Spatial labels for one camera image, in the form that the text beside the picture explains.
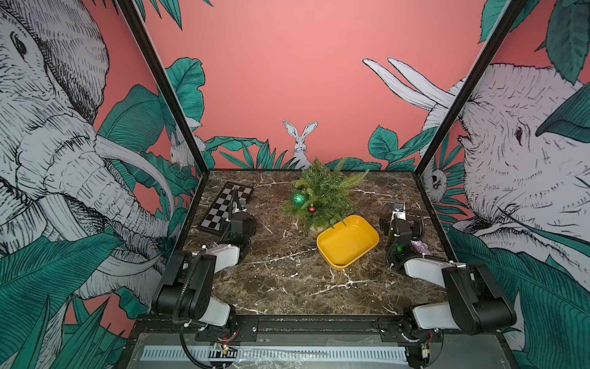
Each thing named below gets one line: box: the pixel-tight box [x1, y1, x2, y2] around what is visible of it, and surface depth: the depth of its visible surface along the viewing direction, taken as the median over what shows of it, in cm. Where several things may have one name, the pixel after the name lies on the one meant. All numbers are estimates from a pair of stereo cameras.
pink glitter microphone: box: [410, 239, 433, 256], surface depth 93 cm
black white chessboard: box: [197, 181, 254, 234], surface depth 104 cm
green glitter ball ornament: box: [290, 189, 309, 207], surface depth 72 cm
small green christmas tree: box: [281, 157, 369, 234], surface depth 73 cm
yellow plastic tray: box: [316, 215, 381, 271], surface depth 94 cm
